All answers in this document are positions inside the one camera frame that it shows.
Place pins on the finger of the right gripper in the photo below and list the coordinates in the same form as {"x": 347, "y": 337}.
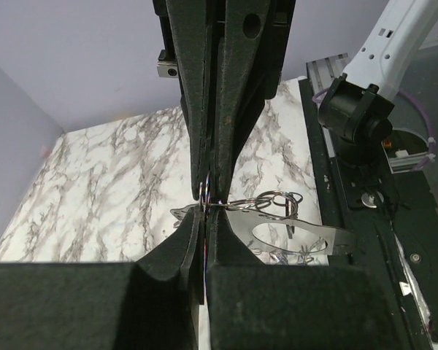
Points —
{"x": 187, "y": 39}
{"x": 250, "y": 62}

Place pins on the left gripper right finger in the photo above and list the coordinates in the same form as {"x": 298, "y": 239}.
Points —
{"x": 257, "y": 306}

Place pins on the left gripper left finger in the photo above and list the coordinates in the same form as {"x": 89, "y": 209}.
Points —
{"x": 152, "y": 303}

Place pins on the metal keyring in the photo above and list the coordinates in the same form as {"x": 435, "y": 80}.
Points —
{"x": 289, "y": 201}

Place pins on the silver protractor key organizer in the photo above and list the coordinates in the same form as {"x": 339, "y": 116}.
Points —
{"x": 244, "y": 232}

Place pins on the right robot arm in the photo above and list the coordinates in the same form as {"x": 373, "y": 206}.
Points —
{"x": 358, "y": 102}

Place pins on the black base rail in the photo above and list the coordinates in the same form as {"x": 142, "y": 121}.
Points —
{"x": 386, "y": 287}

